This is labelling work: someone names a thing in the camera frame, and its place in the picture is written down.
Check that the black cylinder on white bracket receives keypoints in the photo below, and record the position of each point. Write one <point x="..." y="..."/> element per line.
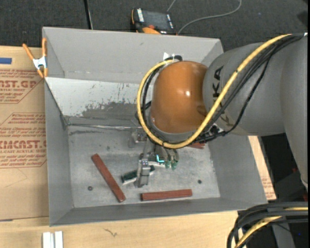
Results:
<point x="215" y="130"/>

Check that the brown cardboard board, red print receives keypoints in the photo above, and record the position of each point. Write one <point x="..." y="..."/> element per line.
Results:
<point x="20" y="190"/>

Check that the grey metal bin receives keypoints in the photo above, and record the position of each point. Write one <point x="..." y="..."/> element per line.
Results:
<point x="93" y="61"/>

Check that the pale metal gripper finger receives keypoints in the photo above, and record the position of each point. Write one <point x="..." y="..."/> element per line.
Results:
<point x="143" y="173"/>
<point x="139" y="136"/>

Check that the red-brown flat block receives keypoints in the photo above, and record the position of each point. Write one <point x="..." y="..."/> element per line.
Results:
<point x="166" y="194"/>
<point x="108" y="177"/>
<point x="198" y="146"/>

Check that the dark green flat block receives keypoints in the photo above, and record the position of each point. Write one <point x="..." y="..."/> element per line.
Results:
<point x="129" y="175"/>

